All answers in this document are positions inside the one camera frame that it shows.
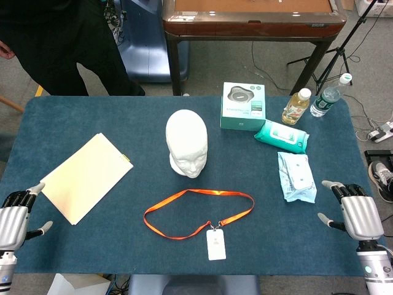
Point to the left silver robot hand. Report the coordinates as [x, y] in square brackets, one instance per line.
[12, 221]

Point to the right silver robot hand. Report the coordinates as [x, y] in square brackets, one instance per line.
[360, 215]

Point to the white badge holder card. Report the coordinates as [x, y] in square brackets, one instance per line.
[216, 246]

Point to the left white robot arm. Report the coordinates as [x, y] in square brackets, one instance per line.
[6, 273]

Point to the white foam mannequin head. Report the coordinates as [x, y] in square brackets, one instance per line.
[185, 138]

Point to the grey white sneaker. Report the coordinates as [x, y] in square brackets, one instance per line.
[380, 178]

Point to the black foot pedal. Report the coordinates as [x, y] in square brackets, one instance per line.
[379, 154]

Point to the light blue wipes pack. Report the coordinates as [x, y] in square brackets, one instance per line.
[296, 178]

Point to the white power strip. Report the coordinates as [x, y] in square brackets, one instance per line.
[380, 132]

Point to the cream spiral notebook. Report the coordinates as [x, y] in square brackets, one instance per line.
[86, 178]

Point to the blue felt table cover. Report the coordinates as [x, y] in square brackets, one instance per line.
[92, 252]

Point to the white cardboard box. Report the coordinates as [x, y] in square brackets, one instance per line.
[76, 285]

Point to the green wet wipes pack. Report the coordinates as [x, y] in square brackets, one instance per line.
[281, 136]

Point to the wooden stick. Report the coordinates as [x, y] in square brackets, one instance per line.
[12, 105]

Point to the clear water bottle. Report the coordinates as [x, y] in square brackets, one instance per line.
[325, 101]

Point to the yellow tea bottle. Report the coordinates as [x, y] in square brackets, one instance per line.
[294, 109]

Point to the teal product box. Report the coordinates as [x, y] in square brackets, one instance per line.
[242, 107]

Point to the black tripod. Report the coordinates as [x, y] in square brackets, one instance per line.
[340, 49]

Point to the person in black clothes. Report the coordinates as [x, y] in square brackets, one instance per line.
[61, 46]

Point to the brown cardboard box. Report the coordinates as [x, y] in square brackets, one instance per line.
[347, 3]

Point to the brown mahjong table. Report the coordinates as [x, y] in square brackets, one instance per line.
[245, 29]

